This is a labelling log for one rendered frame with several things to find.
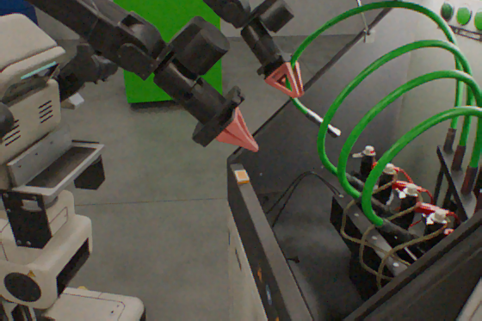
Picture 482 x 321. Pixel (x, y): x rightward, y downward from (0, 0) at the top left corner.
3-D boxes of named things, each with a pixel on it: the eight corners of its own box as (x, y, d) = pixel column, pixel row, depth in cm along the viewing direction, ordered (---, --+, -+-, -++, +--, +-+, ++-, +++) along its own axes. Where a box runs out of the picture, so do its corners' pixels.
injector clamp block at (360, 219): (326, 242, 107) (332, 194, 100) (361, 237, 109) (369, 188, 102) (400, 361, 77) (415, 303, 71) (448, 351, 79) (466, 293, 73)
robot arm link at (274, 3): (231, 9, 101) (219, 9, 93) (266, -26, 96) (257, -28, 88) (262, 46, 102) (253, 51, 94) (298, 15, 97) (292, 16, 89)
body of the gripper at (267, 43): (297, 58, 98) (280, 34, 99) (280, 59, 89) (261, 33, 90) (278, 76, 101) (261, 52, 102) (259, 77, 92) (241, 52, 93)
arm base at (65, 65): (62, 65, 120) (37, 77, 109) (80, 50, 117) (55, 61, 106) (83, 89, 122) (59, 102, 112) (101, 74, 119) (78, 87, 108)
